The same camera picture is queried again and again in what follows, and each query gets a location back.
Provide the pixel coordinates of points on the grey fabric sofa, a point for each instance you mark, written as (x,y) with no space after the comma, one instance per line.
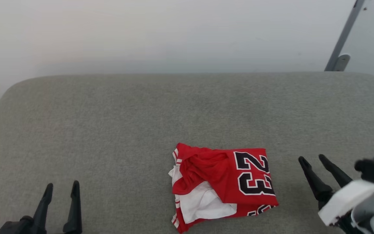
(109,130)

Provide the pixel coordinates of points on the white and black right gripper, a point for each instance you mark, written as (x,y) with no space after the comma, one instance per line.
(349,198)

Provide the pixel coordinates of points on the grey metal pole bracket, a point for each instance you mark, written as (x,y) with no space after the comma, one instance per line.
(342,61)

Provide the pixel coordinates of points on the grey metal pole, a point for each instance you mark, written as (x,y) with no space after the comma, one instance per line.
(344,34)

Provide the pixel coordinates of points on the red and white basketball jersey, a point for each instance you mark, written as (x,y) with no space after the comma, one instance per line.
(226,175)

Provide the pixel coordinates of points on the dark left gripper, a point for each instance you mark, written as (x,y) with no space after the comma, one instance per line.
(21,227)

